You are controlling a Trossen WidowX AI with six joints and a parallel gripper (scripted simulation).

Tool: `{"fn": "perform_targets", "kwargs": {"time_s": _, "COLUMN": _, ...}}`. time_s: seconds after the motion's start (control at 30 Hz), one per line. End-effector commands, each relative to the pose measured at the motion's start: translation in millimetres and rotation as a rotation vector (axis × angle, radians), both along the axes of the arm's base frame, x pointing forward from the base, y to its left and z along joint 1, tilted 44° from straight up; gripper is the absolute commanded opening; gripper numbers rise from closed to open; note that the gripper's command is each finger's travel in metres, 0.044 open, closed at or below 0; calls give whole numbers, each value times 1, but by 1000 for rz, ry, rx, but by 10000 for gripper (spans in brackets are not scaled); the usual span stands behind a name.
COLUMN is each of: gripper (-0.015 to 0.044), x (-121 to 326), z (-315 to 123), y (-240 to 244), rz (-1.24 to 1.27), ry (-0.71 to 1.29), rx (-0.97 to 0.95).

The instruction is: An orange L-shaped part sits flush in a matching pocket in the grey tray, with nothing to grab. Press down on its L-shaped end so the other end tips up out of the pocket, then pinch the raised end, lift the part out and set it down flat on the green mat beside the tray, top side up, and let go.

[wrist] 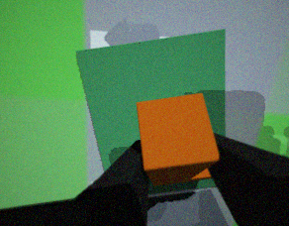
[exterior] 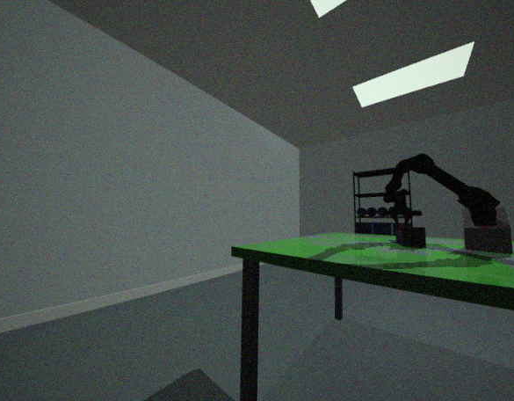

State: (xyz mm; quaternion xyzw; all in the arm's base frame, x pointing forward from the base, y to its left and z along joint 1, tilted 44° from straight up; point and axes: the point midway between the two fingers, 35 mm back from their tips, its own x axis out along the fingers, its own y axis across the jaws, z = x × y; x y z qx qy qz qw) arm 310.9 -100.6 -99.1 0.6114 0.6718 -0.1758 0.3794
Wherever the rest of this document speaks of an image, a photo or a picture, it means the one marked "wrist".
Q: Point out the green flat mat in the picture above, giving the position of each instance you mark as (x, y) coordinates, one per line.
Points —
(117, 77)

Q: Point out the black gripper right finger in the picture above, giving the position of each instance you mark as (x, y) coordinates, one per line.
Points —
(253, 182)

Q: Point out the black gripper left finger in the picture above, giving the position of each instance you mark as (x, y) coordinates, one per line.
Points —
(118, 197)

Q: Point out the orange block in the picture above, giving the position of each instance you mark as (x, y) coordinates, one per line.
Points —
(177, 139)

